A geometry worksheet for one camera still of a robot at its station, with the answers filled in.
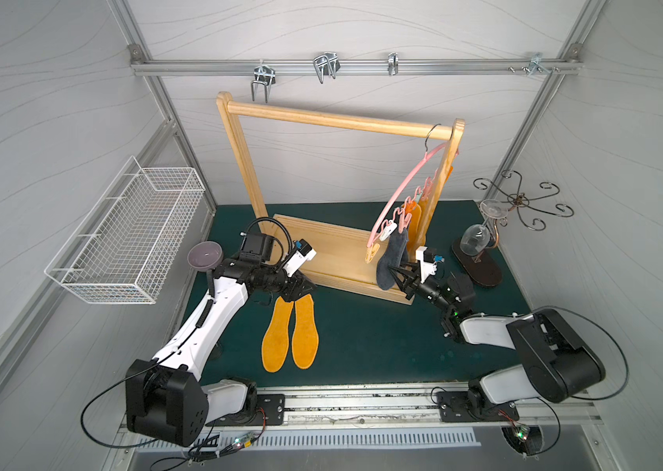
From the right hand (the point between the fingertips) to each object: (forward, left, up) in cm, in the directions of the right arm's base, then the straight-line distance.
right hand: (391, 263), depth 81 cm
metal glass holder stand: (+11, -36, -19) cm, 42 cm away
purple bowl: (+10, +63, -13) cm, 65 cm away
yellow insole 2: (-16, +25, -18) cm, 35 cm away
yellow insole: (-19, +33, -17) cm, 42 cm away
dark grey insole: (0, 0, +5) cm, 5 cm away
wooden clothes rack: (+3, +4, -5) cm, 7 cm away
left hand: (-8, +22, 0) cm, 24 cm away
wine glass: (+9, -25, +1) cm, 27 cm away
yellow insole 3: (+10, -5, +11) cm, 16 cm away
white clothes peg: (+1, +2, +13) cm, 13 cm away
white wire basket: (-7, +66, +15) cm, 68 cm away
